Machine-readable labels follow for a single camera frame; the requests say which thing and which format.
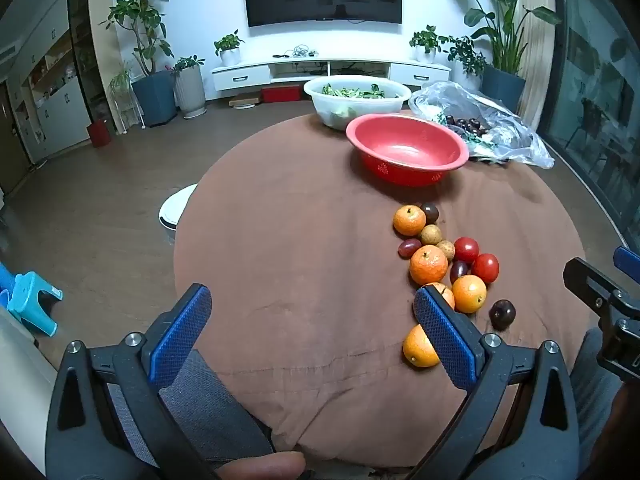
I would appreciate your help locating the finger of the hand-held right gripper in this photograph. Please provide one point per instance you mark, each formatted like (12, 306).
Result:
(629, 259)
(587, 282)

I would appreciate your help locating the potted plant ribbed white pot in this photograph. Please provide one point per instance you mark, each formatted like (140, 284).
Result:
(190, 92)

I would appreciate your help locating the pile of dark cherries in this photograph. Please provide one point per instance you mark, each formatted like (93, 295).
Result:
(465, 125)

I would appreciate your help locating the orange mandarin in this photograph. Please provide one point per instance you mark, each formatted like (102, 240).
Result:
(428, 265)
(409, 220)
(445, 294)
(469, 294)
(417, 349)

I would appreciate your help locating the red grape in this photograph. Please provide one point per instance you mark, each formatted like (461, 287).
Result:
(409, 246)

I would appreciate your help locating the clear plastic bag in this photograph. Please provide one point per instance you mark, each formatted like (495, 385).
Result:
(510, 130)

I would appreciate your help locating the white plastic basin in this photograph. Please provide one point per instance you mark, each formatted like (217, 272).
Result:
(350, 107)

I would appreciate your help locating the tan longan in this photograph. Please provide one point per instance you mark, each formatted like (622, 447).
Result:
(431, 235)
(446, 251)

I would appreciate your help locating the dark brown cherry tomato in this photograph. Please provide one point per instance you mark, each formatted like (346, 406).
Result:
(431, 212)
(502, 314)

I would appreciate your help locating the red box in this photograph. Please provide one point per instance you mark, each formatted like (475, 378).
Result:
(281, 95)

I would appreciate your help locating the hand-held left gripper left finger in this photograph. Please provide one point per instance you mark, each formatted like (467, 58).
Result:
(182, 335)

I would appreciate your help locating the red bin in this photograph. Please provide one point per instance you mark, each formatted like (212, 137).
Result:
(99, 134)

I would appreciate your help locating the white television cabinet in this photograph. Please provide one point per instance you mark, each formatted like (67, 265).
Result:
(240, 77)

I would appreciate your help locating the potted tree blue-grey pot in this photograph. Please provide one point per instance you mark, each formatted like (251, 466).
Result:
(155, 97)

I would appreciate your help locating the red plastic basin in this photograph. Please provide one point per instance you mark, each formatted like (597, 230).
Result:
(405, 145)

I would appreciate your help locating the blue plastic stool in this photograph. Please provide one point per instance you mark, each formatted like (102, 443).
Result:
(32, 300)

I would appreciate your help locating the bushy plant tall white pot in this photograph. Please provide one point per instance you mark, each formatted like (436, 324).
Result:
(465, 57)

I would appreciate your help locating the small potted plant white pot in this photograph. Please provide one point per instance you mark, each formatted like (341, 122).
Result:
(425, 50)
(230, 55)

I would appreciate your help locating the glass sliding door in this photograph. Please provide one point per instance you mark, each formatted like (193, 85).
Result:
(590, 85)

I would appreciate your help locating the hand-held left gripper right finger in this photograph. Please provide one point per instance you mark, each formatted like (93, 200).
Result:
(442, 335)

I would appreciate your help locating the large leafy plant dark pot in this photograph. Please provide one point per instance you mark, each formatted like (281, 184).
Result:
(502, 87)

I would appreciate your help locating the red cherry tomato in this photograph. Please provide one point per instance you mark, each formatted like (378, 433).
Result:
(486, 267)
(466, 250)

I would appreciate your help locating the wooden board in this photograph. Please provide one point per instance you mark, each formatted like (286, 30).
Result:
(245, 101)

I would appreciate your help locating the white round stool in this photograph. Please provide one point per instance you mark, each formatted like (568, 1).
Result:
(172, 210)

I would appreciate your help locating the dark purple grape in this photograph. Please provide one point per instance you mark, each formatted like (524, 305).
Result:
(458, 271)

